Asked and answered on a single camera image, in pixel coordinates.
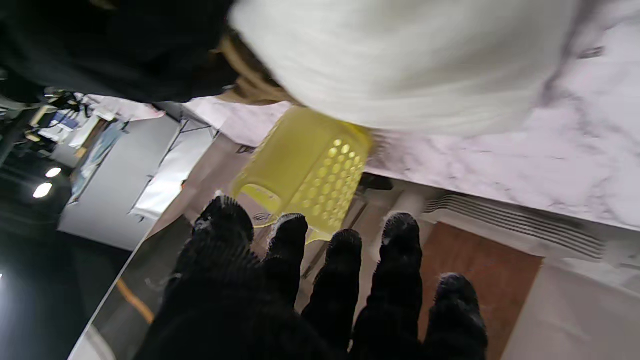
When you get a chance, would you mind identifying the stack of white plates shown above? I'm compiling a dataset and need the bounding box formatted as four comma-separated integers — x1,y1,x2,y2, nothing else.
422,192,607,262

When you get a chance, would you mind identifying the yellow perforated laundry basket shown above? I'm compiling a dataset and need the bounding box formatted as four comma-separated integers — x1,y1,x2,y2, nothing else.
231,105,375,246

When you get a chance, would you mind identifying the brown pillowcase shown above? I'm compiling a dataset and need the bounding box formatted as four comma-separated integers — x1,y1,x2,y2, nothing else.
216,29,302,107

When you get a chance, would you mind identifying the white pillow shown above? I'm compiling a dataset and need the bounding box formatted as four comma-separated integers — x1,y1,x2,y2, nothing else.
229,0,582,139

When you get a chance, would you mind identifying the brown wooden cutting board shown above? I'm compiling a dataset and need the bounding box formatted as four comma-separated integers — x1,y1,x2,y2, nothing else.
417,221,544,360

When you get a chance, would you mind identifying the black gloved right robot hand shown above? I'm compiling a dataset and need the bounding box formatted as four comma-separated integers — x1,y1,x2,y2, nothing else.
0,0,242,105

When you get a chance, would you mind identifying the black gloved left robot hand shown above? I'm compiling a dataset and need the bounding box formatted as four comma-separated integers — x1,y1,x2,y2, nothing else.
134,195,489,360

